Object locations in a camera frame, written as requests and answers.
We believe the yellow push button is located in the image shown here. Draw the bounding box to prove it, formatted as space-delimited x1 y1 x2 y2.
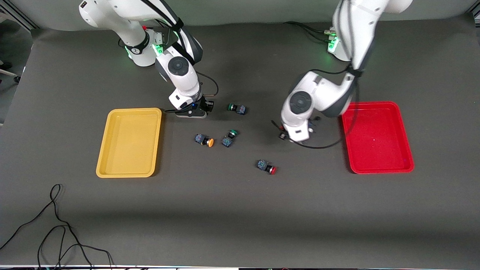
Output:
194 133 215 147

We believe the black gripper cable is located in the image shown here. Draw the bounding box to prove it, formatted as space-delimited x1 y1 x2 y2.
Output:
163 71 219 114
271 67 361 150

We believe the yellow plastic tray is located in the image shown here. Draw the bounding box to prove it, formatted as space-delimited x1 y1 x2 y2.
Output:
96 108 162 178

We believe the red push button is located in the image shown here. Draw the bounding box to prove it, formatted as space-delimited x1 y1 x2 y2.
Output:
256 159 277 175

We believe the black left arm base cable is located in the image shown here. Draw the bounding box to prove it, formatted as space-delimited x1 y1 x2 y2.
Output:
283 21 336 42

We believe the dark grey table mat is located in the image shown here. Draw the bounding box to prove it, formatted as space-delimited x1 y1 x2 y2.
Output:
0 17 480 268

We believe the red plastic tray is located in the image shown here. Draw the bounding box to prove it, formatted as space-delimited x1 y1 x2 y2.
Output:
340 101 415 174

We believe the thin black loose cable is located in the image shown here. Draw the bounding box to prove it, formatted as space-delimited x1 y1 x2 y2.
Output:
0 183 113 269

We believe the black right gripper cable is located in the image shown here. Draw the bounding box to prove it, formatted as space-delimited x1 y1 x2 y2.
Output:
163 71 219 114

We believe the aluminium frame rail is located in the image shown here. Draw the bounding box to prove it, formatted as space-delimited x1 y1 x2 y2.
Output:
0 7 38 30

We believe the black arm base cable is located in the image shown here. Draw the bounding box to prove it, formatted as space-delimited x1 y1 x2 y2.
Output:
283 21 336 42
142 22 173 48

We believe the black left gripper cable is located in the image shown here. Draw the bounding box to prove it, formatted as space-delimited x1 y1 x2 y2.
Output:
271 67 361 150

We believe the black right arm base cable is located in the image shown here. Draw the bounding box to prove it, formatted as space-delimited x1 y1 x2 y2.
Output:
142 22 173 48

